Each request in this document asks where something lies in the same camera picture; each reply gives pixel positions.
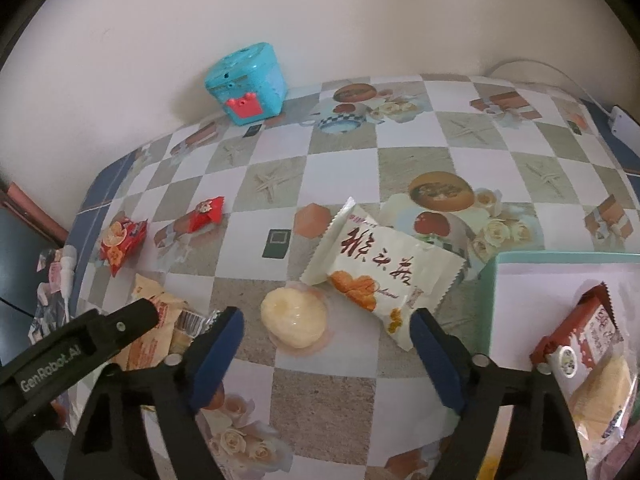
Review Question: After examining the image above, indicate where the red white biscuit packet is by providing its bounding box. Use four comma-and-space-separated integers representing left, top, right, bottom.
529, 282, 638, 470

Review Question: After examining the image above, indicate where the orange striped bread packet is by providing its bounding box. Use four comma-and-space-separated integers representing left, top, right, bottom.
112, 274, 219, 370

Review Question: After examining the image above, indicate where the red crinkled snack packet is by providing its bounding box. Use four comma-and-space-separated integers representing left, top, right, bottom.
99, 214, 148, 278

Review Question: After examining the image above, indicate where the jelly pudding cup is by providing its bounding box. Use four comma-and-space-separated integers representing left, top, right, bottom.
259, 282, 332, 356

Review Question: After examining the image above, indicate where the crumpled wrapper pile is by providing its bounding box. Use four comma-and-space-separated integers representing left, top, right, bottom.
27, 281, 73, 344

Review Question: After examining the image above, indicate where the pink small sachet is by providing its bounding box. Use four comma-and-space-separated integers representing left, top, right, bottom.
37, 249, 62, 307

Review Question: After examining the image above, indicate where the teal shallow tray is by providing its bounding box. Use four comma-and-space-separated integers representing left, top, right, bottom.
474, 252, 639, 479

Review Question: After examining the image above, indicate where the reddish brown pipe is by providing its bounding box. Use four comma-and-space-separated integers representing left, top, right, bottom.
6, 182, 68, 244

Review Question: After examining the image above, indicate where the small red candy packet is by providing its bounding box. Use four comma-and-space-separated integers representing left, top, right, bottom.
169, 196, 224, 236

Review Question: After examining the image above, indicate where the white cream snack packet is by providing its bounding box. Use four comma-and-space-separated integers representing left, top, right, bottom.
300, 198, 465, 351

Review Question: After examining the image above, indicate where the checkered tablecloth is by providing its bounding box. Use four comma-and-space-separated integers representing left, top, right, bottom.
70, 75, 639, 479

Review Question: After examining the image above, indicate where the white power strip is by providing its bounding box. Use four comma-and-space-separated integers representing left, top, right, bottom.
610, 105, 640, 156

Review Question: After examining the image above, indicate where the teal toy box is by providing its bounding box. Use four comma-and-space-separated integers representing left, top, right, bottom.
204, 42, 288, 126

